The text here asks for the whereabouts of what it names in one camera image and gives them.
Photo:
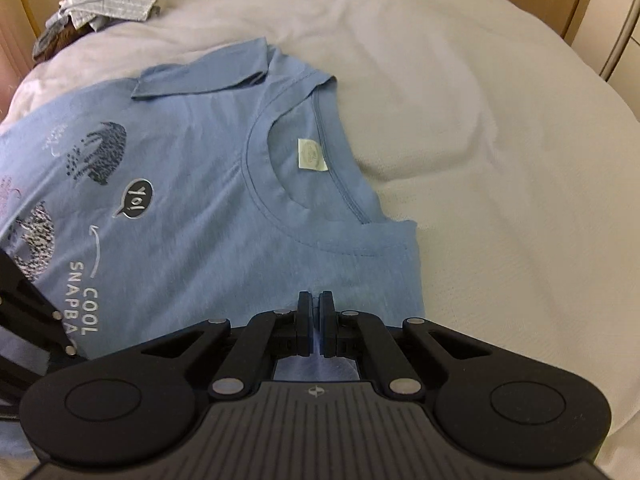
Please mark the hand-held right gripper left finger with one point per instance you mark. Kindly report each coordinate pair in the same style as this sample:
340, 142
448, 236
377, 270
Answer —
306, 320

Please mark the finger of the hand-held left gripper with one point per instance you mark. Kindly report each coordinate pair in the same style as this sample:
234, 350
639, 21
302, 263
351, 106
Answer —
35, 305

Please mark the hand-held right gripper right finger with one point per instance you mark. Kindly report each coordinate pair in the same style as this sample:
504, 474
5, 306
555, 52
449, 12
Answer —
327, 320

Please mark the light blue printed T-shirt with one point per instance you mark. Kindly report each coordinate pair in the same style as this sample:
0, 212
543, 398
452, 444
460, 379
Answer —
200, 185

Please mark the white bed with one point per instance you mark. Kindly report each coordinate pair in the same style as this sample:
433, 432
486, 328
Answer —
500, 160

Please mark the brown garment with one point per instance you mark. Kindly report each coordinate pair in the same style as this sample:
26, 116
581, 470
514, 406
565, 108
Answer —
67, 41

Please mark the grey checked pants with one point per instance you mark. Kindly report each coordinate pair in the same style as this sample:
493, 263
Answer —
47, 36

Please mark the yellow wooden coat rack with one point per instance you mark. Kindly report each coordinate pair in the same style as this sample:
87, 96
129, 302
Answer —
25, 0

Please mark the white sliding wardrobe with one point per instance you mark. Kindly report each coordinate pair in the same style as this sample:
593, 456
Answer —
617, 10

